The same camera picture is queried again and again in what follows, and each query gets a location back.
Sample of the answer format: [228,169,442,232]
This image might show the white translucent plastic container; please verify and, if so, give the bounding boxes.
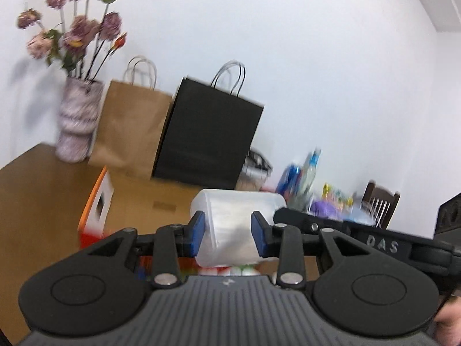
[190,189,286,268]

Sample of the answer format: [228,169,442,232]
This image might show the person's hand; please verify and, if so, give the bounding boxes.
[434,296,461,346]

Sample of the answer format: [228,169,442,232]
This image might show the blue packaged item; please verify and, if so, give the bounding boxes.
[275,163,303,199]

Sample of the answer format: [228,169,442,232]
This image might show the orange cardboard box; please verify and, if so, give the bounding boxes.
[78,169,202,247]

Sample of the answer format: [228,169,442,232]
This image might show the clear blue-capped bottle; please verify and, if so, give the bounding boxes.
[298,148,321,198]

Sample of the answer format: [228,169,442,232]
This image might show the clear lidded storage container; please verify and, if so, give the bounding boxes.
[235,149,273,191]

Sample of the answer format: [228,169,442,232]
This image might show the dark wooden chair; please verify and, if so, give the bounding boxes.
[362,180,400,230]

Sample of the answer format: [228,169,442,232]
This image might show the black paper bag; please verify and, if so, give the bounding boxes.
[152,61,263,190]

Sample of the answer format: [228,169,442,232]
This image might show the brown paper bag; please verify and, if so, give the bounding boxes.
[89,55,173,180]

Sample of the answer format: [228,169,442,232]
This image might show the purple textured vase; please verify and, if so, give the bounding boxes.
[56,77,104,163]

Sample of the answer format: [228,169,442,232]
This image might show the dried pink flowers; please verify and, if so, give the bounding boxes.
[16,0,127,83]

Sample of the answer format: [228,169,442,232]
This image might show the purple item in wire basket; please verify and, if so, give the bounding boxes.
[309,200,343,220]

